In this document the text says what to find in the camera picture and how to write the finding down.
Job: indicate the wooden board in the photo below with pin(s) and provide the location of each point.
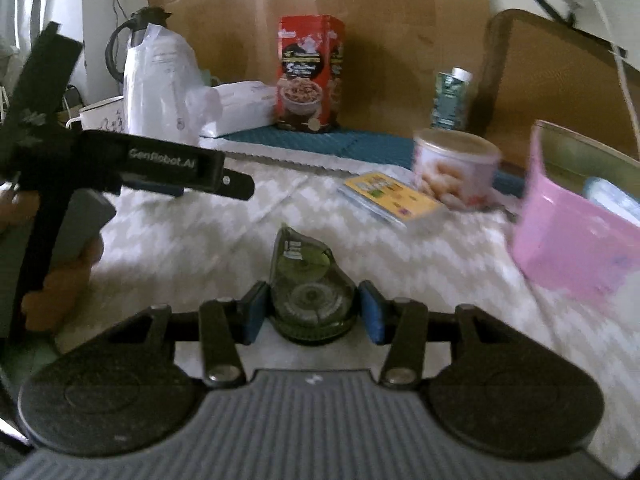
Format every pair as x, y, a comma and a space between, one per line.
550, 75

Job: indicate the white bottle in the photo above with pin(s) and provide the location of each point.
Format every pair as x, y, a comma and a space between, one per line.
160, 90

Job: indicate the yellow printed packet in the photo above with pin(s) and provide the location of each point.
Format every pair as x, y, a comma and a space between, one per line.
390, 195

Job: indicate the teal patterned mat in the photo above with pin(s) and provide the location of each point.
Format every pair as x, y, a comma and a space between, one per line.
370, 147

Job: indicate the brown cardboard sheet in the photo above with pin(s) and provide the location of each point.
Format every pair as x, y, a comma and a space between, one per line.
390, 35

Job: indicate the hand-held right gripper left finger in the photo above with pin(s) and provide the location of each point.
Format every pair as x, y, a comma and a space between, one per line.
255, 312

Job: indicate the steel thermos jug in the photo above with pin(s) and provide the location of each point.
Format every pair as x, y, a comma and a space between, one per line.
150, 15

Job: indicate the green and white carton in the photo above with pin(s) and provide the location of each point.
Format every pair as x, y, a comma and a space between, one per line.
450, 100

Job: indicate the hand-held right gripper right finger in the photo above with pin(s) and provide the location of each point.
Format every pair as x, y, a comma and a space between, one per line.
372, 312

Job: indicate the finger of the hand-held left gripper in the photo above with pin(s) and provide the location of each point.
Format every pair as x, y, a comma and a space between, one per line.
235, 185

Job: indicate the person's left hand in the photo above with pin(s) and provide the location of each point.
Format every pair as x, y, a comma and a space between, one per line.
55, 290

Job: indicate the round cookie tin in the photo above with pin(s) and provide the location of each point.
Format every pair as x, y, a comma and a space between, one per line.
450, 175

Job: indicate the pink plastic basket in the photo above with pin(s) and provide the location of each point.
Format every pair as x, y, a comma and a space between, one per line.
565, 240

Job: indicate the red cereal box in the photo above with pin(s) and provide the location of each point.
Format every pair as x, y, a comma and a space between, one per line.
305, 80

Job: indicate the green correction tape dispenser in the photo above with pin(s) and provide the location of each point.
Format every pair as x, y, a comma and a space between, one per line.
310, 305

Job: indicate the white grey zigzag blanket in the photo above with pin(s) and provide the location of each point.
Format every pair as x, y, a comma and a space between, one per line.
200, 245

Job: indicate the white tissue pack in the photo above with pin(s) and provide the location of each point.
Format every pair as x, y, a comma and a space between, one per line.
240, 105

